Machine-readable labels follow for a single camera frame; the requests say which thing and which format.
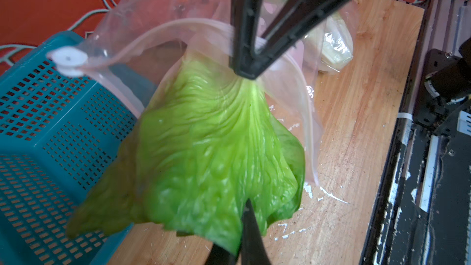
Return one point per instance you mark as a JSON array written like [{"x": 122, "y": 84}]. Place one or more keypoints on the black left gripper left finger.
[{"x": 220, "y": 256}]

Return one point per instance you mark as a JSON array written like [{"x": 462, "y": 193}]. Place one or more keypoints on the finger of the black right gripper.
[
  {"x": 294, "y": 20},
  {"x": 244, "y": 18}
]

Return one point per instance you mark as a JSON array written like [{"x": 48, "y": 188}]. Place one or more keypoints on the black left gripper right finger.
[{"x": 252, "y": 248}]

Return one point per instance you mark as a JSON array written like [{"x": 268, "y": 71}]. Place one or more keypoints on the green chinese cabbage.
[
  {"x": 206, "y": 145},
  {"x": 334, "y": 42}
]

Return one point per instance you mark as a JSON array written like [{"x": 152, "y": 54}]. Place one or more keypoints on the teal plastic basket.
[{"x": 58, "y": 135}]

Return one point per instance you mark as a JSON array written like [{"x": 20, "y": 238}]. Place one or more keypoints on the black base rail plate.
[{"x": 422, "y": 213}]

